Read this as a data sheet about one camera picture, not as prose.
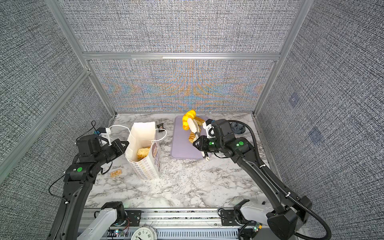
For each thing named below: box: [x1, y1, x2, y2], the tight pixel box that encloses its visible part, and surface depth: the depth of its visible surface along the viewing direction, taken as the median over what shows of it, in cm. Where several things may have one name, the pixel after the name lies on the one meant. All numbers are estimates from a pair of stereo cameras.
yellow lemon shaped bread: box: [182, 109, 197, 131], surface depth 78 cm
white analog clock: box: [130, 226, 158, 240], surface depth 68 cm
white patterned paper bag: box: [125, 121, 161, 180], surface depth 79 cm
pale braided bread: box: [137, 146, 150, 159], surface depth 82 cm
